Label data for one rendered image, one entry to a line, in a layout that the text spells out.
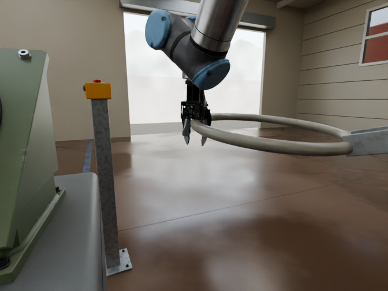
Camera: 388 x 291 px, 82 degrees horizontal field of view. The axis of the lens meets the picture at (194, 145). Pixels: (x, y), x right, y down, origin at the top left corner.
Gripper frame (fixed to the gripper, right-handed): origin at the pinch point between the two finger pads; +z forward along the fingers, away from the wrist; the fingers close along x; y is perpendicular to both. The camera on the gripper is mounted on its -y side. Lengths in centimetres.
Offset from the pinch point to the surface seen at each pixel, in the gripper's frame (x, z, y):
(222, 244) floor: 9, 89, -62
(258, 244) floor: 34, 88, -67
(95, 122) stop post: -59, 2, -28
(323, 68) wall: 249, -81, -757
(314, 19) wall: 210, -237, -807
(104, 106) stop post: -56, -6, -31
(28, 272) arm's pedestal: -2, -2, 60
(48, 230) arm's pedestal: -5, -2, 55
